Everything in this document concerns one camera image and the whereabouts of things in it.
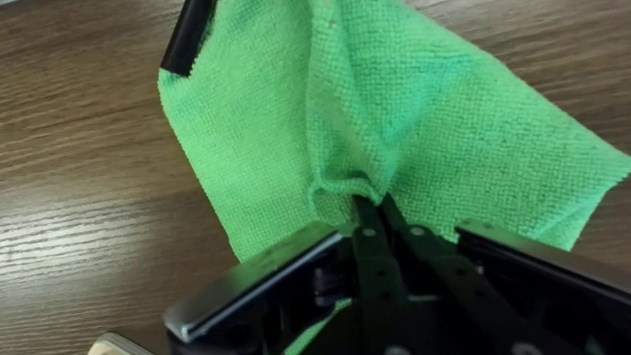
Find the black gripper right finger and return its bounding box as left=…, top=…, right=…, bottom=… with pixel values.
left=379, top=196, right=578, bottom=355

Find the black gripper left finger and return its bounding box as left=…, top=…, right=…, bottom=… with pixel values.
left=353, top=198, right=411, bottom=355

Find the black marker on towel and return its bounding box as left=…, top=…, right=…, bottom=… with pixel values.
left=160, top=0, right=217, bottom=78

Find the green towel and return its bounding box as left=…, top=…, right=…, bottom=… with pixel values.
left=156, top=0, right=631, bottom=265

